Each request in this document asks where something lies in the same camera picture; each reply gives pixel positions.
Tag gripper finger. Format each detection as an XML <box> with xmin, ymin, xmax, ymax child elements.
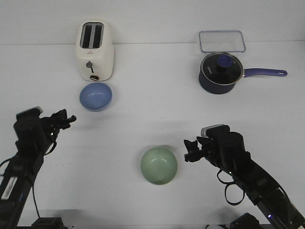
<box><xmin>62</xmin><ymin>115</ymin><xmax>77</xmax><ymax>130</ymax></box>
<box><xmin>184</xmin><ymin>150</ymin><xmax>209</xmax><ymax>163</ymax></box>
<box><xmin>51</xmin><ymin>109</ymin><xmax>69</xmax><ymax>122</ymax></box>
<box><xmin>183</xmin><ymin>139</ymin><xmax>202</xmax><ymax>154</ymax></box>

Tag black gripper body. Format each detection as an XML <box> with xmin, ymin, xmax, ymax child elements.
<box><xmin>197</xmin><ymin>125</ymin><xmax>250</xmax><ymax>167</ymax></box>
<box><xmin>13</xmin><ymin>116</ymin><xmax>62</xmax><ymax>148</ymax></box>

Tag green bowl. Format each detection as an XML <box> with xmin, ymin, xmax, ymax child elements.
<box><xmin>140</xmin><ymin>146</ymin><xmax>178</xmax><ymax>185</ymax></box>

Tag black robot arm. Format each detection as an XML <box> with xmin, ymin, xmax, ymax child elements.
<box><xmin>0</xmin><ymin>106</ymin><xmax>76</xmax><ymax>229</ymax></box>
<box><xmin>184</xmin><ymin>124</ymin><xmax>305</xmax><ymax>229</ymax></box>

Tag blue bowl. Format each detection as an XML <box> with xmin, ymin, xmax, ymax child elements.
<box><xmin>79</xmin><ymin>83</ymin><xmax>112</xmax><ymax>112</ymax></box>

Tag dark blue saucepan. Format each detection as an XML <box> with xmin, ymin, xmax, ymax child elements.
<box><xmin>198</xmin><ymin>52</ymin><xmax>287</xmax><ymax>94</ymax></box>

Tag cream two-slot toaster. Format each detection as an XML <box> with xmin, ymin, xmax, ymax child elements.
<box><xmin>75</xmin><ymin>19</ymin><xmax>114</xmax><ymax>81</ymax></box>

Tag glass pot lid blue knob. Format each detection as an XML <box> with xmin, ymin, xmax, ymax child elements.
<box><xmin>201</xmin><ymin>52</ymin><xmax>244</xmax><ymax>86</ymax></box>

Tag clear container with blue rim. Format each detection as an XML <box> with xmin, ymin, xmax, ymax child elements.
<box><xmin>199</xmin><ymin>30</ymin><xmax>246</xmax><ymax>53</ymax></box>

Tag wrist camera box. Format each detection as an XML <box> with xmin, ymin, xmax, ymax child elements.
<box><xmin>201</xmin><ymin>124</ymin><xmax>225</xmax><ymax>137</ymax></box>
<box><xmin>16</xmin><ymin>106</ymin><xmax>43</xmax><ymax>120</ymax></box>

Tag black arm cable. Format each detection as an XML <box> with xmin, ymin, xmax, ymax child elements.
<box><xmin>0</xmin><ymin>140</ymin><xmax>58</xmax><ymax>219</ymax></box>
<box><xmin>216</xmin><ymin>169</ymin><xmax>246</xmax><ymax>205</ymax></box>

